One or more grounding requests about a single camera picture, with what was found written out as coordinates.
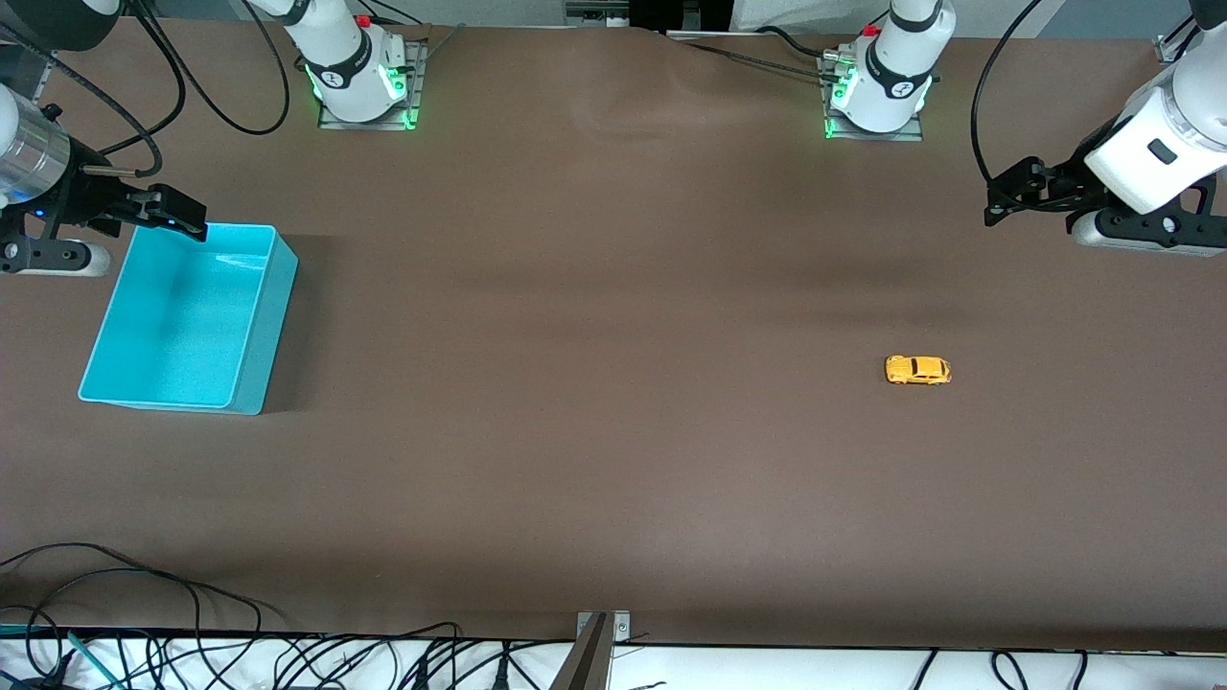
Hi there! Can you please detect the yellow beetle toy car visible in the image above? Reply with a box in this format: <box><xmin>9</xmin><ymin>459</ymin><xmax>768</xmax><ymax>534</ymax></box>
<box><xmin>884</xmin><ymin>355</ymin><xmax>953</xmax><ymax>386</ymax></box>

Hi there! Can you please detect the teal plastic bin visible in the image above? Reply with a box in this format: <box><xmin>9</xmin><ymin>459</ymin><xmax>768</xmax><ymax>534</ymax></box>
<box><xmin>78</xmin><ymin>222</ymin><xmax>299</xmax><ymax>417</ymax></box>

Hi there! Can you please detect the grey metal box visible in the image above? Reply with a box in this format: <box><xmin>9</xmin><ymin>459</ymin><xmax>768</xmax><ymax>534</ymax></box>
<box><xmin>563</xmin><ymin>0</ymin><xmax>635</xmax><ymax>29</ymax></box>

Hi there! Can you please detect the grey metal bar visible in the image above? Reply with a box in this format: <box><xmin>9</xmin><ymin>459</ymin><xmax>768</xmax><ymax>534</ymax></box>
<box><xmin>548</xmin><ymin>613</ymin><xmax>612</xmax><ymax>690</ymax></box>

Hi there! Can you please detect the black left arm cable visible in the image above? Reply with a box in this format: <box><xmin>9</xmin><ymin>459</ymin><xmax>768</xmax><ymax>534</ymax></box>
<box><xmin>970</xmin><ymin>0</ymin><xmax>1048</xmax><ymax>207</ymax></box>

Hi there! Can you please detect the black right arm cable loop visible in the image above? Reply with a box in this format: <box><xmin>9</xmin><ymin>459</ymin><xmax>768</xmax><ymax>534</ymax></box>
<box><xmin>125</xmin><ymin>0</ymin><xmax>292</xmax><ymax>136</ymax></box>

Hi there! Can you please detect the aluminium frame profile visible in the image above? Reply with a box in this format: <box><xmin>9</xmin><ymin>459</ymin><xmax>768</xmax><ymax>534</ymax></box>
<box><xmin>1154</xmin><ymin>17</ymin><xmax>1205</xmax><ymax>66</ymax></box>
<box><xmin>0</xmin><ymin>40</ymin><xmax>60</xmax><ymax>108</ymax></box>

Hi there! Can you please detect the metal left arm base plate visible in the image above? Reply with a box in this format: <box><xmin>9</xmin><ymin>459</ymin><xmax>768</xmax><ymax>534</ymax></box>
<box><xmin>820</xmin><ymin>53</ymin><xmax>927</xmax><ymax>143</ymax></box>

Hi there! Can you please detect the black base cable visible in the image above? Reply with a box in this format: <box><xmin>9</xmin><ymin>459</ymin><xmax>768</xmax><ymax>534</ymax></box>
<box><xmin>755</xmin><ymin>25</ymin><xmax>837</xmax><ymax>60</ymax></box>

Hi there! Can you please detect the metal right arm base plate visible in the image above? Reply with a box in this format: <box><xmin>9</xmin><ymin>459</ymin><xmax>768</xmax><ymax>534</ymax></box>
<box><xmin>317</xmin><ymin>38</ymin><xmax>428</xmax><ymax>131</ymax></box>

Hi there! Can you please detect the grey flat cable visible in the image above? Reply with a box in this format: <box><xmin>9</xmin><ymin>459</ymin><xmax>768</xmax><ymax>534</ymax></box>
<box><xmin>666</xmin><ymin>32</ymin><xmax>833</xmax><ymax>78</ymax></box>

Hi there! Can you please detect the long thin black cable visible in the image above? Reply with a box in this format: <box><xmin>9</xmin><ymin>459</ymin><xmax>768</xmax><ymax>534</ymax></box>
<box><xmin>0</xmin><ymin>542</ymin><xmax>289</xmax><ymax>638</ymax></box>

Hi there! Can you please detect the small metal bracket plate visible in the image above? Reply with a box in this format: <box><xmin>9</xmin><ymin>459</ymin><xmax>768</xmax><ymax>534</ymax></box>
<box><xmin>577</xmin><ymin>610</ymin><xmax>632</xmax><ymax>643</ymax></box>

